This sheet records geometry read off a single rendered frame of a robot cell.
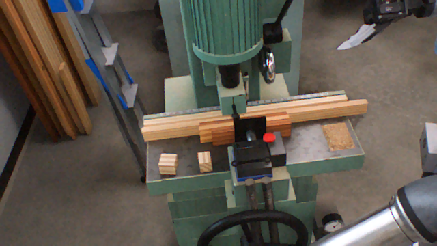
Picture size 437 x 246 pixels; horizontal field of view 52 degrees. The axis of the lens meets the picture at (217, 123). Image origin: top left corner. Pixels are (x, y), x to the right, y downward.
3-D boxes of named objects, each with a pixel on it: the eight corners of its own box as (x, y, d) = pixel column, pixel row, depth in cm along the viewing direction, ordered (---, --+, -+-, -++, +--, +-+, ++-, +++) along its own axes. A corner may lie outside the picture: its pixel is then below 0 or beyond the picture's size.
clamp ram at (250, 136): (237, 161, 122) (236, 139, 116) (234, 142, 127) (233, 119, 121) (270, 157, 122) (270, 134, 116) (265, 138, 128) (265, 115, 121)
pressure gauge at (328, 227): (322, 237, 136) (324, 222, 131) (319, 226, 139) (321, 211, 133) (342, 234, 137) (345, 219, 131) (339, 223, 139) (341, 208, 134)
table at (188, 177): (149, 225, 117) (144, 212, 113) (149, 141, 139) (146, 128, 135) (375, 195, 118) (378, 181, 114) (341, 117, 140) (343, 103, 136)
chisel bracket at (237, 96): (222, 120, 123) (219, 97, 117) (217, 88, 133) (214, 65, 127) (248, 117, 123) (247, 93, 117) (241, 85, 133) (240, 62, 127)
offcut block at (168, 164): (160, 173, 122) (158, 165, 119) (163, 162, 125) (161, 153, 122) (175, 174, 121) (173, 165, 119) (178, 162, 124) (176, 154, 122)
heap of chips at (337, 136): (330, 151, 123) (331, 146, 122) (321, 126, 130) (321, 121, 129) (355, 147, 123) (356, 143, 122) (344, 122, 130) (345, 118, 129)
